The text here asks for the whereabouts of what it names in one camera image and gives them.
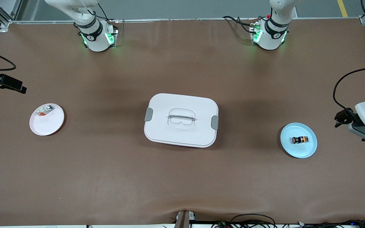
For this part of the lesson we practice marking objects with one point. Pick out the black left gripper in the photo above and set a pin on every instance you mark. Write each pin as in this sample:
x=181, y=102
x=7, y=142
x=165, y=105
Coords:
x=346, y=116

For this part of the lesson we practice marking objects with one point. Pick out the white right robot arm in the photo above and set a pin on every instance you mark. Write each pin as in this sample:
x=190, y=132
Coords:
x=97, y=37

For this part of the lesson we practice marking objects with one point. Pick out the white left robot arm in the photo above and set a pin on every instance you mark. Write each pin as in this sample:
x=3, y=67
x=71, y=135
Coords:
x=269, y=35

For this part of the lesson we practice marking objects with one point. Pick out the white lidded storage box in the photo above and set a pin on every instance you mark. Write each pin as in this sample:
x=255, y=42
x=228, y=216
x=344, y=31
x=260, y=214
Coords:
x=182, y=133

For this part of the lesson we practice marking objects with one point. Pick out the light blue round plate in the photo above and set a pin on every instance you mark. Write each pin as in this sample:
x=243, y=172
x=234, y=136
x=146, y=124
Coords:
x=298, y=150

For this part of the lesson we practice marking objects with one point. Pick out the white round plate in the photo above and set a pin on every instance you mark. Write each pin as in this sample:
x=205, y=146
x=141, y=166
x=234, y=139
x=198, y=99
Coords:
x=48, y=123

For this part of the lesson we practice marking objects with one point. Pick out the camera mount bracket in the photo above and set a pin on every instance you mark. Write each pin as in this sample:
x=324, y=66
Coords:
x=184, y=218

